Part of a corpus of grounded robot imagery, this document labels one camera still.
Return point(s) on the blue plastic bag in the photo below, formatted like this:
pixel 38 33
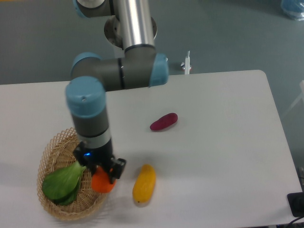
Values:
pixel 293 8

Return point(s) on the purple sweet potato toy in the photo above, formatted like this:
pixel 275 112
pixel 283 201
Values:
pixel 164 122

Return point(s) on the white stand leg with caster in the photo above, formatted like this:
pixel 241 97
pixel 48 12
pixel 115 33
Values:
pixel 185 66

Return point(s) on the black device at table edge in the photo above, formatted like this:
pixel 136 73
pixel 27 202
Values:
pixel 296 203

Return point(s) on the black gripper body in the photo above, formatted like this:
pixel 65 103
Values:
pixel 102 156

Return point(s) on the white chair frame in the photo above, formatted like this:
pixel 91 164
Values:
pixel 299 98

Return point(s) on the woven wicker basket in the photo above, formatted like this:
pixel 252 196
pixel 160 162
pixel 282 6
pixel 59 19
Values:
pixel 58 154

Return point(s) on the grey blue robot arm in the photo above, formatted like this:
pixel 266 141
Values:
pixel 92 77

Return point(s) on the green bok choy toy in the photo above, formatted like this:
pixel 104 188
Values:
pixel 62 185

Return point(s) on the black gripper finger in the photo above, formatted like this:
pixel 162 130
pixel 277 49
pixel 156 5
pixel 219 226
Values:
pixel 116 169
pixel 84 157

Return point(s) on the yellow mango toy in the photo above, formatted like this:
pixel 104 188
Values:
pixel 144 186

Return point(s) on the orange toy fruit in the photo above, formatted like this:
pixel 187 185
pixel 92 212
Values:
pixel 101 182

